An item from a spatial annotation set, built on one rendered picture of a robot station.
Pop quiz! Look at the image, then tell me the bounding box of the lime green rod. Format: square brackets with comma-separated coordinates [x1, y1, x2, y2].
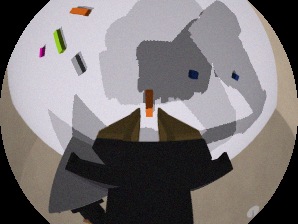
[53, 29, 66, 54]

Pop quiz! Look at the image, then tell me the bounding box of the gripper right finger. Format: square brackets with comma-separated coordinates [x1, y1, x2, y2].
[157, 108, 202, 141]

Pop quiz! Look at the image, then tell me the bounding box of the orange rod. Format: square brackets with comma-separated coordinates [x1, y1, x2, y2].
[145, 90, 153, 117]
[70, 8, 91, 16]

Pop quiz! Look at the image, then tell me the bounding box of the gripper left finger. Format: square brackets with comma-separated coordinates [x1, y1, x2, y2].
[96, 108, 141, 141]

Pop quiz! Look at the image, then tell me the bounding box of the grey rod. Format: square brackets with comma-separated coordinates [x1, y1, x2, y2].
[71, 55, 86, 76]

